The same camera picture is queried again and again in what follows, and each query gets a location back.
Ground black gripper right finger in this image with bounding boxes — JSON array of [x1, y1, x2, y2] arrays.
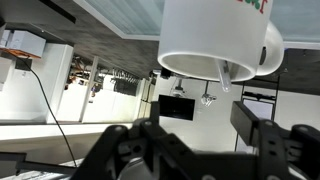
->
[[229, 100, 320, 180]]

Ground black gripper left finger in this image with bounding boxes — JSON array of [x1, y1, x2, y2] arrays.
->
[[71, 101, 195, 180]]

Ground white mug with red print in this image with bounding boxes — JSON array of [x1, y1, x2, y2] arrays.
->
[[156, 0, 286, 84]]

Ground stacked black chairs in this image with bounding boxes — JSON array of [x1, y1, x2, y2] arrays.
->
[[109, 68, 143, 98]]

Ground white device on stand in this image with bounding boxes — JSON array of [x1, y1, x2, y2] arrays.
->
[[200, 80, 218, 108]]

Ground white cardboard box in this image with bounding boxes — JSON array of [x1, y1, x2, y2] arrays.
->
[[0, 29, 47, 60]]

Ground black wall monitor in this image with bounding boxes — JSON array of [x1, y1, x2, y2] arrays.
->
[[157, 94, 197, 122]]

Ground black thin power cable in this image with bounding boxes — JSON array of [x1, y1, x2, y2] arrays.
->
[[23, 57, 79, 168]]

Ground glass table board metal frame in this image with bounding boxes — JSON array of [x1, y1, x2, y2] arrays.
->
[[74, 0, 320, 51]]

